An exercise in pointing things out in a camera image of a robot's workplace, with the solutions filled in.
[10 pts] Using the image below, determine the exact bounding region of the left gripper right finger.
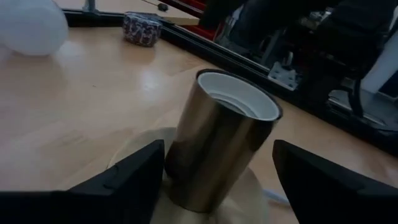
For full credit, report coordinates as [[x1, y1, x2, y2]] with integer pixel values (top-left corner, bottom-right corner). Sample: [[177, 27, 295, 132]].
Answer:
[[272, 139, 398, 224]]

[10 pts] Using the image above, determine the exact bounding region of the silver metal mounting bracket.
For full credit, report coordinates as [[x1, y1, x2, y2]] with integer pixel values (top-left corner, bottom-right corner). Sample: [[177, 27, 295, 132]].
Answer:
[[267, 60, 299, 91]]

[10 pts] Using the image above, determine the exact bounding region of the white lamp power cable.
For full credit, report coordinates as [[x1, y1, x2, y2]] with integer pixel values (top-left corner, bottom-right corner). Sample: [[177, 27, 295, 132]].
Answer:
[[262, 188, 292, 206]]

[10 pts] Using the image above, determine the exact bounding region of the brass lamp socket wooden base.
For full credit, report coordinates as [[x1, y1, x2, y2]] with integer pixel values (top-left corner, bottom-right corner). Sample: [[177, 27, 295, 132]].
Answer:
[[107, 68, 284, 224]]

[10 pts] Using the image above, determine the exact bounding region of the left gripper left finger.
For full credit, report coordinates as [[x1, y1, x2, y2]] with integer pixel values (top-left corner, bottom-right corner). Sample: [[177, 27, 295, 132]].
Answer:
[[0, 139, 165, 224]]

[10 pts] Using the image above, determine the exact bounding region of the white lightbulb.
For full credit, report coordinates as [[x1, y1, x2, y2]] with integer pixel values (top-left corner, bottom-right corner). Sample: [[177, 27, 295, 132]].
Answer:
[[0, 0, 69, 57]]

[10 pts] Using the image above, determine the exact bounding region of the purple patterned ball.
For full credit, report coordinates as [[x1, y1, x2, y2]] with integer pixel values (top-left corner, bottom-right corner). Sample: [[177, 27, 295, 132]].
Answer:
[[122, 12, 163, 48]]

